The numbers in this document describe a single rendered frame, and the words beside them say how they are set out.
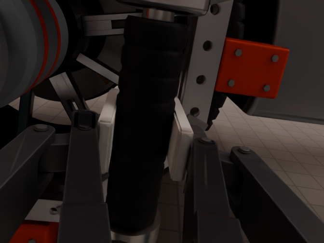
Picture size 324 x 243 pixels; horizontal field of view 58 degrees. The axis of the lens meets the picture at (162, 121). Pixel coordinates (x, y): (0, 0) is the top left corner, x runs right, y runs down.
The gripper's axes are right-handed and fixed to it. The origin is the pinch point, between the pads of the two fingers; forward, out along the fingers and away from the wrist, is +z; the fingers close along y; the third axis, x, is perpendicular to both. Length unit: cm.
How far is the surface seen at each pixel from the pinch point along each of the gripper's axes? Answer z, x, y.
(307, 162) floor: 183, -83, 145
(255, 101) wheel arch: 35.7, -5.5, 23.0
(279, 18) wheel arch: 35.6, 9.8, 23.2
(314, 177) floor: 159, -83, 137
